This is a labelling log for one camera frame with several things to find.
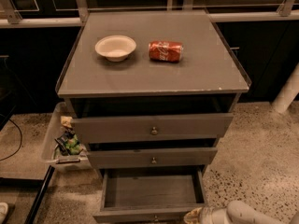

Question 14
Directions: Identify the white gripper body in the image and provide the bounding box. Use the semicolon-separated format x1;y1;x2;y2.
199;206;231;224

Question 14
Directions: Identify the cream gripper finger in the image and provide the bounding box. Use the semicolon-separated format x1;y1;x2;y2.
183;207;202;224

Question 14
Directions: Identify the grey bottom drawer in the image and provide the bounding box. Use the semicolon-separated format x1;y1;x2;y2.
94;166;206;223

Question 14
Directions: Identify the grey drawer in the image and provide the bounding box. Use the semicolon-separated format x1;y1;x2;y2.
71;113;233;144
88;147;218;169
94;166;206;223

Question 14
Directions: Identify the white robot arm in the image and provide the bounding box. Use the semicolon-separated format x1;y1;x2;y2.
183;201;299;224

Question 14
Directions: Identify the grey top drawer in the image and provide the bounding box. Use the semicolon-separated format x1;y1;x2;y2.
71;113;233;144

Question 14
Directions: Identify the grey middle drawer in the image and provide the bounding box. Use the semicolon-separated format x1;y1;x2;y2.
88;147;218;169

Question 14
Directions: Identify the grey wooden drawer cabinet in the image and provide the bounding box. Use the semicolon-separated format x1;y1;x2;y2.
55;9;252;179

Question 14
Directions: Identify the green snack bag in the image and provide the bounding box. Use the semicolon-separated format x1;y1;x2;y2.
55;131;83;156

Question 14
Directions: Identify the clear plastic storage bin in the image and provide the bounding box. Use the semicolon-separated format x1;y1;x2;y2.
41;102;91;172

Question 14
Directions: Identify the tan crumpled wrapper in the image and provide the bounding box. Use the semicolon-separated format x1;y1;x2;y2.
61;116;72;128

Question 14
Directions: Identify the black floor bar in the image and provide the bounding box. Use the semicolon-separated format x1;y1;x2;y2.
24;166;55;224

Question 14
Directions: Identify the red cola can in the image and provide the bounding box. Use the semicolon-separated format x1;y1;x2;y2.
149;40;183;63

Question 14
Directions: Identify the white paper bowl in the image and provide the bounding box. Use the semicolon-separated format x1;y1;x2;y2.
94;35;136;62

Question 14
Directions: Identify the white shoe tip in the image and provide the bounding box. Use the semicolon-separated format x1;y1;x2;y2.
0;203;8;224

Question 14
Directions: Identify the white cylindrical post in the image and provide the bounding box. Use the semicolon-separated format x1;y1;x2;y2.
272;64;299;113

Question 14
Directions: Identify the black floor cable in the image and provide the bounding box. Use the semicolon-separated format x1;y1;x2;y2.
0;113;23;162

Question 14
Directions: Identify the metal railing frame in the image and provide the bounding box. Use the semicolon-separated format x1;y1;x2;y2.
0;0;299;27

